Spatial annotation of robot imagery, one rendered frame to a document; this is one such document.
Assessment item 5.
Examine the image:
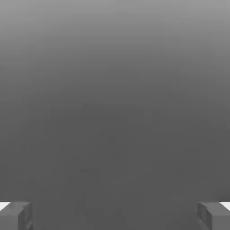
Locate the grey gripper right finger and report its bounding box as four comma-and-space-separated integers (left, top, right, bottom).
196, 201, 230, 230

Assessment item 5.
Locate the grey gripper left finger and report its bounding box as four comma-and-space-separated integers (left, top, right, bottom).
0, 201, 34, 230

